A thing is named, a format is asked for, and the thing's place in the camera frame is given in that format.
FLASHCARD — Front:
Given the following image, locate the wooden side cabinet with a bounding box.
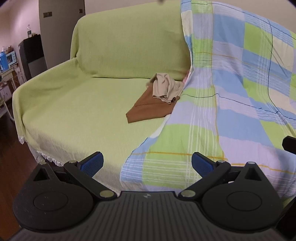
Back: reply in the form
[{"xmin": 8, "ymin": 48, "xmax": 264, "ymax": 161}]
[{"xmin": 0, "ymin": 65, "xmax": 22, "ymax": 100}]

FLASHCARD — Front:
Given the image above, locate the blue thermos jug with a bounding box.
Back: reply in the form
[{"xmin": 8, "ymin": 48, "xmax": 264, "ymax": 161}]
[{"xmin": 0, "ymin": 51, "xmax": 9, "ymax": 71}]

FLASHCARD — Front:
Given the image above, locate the beige garment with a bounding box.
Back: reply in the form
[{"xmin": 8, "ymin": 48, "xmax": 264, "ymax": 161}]
[{"xmin": 146, "ymin": 73, "xmax": 185, "ymax": 104}]

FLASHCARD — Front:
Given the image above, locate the plaid blanket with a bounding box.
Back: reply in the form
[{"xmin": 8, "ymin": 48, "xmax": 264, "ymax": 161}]
[{"xmin": 120, "ymin": 0, "xmax": 296, "ymax": 205}]

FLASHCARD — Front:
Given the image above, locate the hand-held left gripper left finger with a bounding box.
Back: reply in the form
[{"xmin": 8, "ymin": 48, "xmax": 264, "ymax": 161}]
[{"xmin": 33, "ymin": 152, "xmax": 117, "ymax": 201}]

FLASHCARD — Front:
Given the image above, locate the green covered sofa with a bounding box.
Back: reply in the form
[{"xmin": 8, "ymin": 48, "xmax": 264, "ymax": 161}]
[{"xmin": 12, "ymin": 0, "xmax": 193, "ymax": 186}]

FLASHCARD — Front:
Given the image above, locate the black refrigerator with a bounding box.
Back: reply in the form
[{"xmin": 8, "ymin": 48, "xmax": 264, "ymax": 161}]
[{"xmin": 18, "ymin": 34, "xmax": 48, "ymax": 81}]

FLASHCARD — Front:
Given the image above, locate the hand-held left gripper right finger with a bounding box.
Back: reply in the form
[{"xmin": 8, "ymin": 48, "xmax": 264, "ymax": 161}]
[{"xmin": 178, "ymin": 152, "xmax": 263, "ymax": 201}]

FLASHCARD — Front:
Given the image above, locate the light blue microwave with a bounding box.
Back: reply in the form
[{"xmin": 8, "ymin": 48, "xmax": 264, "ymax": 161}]
[{"xmin": 5, "ymin": 51, "xmax": 18, "ymax": 67}]

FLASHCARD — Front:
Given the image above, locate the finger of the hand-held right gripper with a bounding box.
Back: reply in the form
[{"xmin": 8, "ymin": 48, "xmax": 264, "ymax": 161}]
[{"xmin": 282, "ymin": 136, "xmax": 296, "ymax": 155}]

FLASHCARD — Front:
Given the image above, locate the brown folded cloth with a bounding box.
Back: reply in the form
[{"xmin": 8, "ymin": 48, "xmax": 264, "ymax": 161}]
[{"xmin": 125, "ymin": 81, "xmax": 181, "ymax": 124}]

